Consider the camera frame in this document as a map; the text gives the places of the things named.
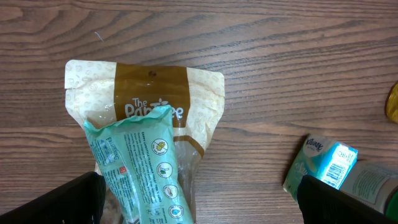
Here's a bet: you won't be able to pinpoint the mint green wipes pack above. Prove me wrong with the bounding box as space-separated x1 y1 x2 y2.
83 105 194 224

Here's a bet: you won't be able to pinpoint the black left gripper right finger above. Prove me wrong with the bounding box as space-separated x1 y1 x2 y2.
297 175 397 224

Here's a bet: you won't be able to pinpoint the green lid jar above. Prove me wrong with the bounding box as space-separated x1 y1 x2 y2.
340 161 397 221

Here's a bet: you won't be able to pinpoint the green Kleenex tissue pack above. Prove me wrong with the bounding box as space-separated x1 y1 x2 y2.
283 134 358 200

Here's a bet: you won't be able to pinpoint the brown patterned snack bag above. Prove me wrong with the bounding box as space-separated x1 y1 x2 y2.
64 60 224 223

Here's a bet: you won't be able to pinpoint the clear plastic bottle grey cap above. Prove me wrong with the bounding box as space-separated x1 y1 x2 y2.
385 83 398 123

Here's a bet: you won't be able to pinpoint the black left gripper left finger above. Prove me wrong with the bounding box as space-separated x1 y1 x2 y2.
1 171 106 224

